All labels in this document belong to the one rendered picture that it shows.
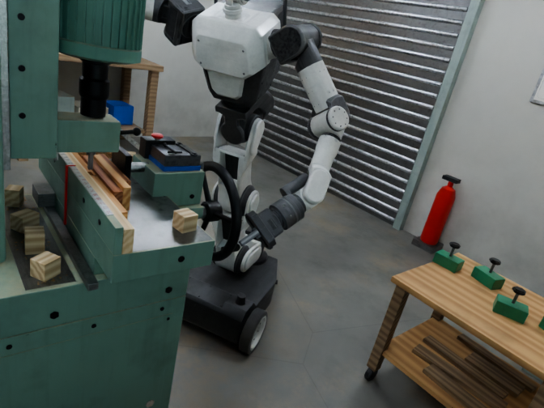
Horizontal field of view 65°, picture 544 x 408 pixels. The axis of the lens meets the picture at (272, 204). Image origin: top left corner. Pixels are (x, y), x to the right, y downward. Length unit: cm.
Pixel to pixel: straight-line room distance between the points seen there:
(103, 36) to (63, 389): 72
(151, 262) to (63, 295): 18
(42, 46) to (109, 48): 11
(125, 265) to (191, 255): 13
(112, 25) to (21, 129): 25
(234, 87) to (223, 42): 16
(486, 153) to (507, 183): 26
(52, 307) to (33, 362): 12
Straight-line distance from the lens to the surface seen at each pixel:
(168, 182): 105
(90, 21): 90
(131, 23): 93
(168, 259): 85
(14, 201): 120
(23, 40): 89
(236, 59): 144
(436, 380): 193
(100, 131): 99
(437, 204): 349
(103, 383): 110
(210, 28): 147
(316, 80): 138
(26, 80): 90
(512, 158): 346
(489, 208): 353
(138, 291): 97
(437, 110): 359
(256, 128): 165
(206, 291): 198
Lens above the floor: 131
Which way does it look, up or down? 21 degrees down
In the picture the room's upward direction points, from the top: 13 degrees clockwise
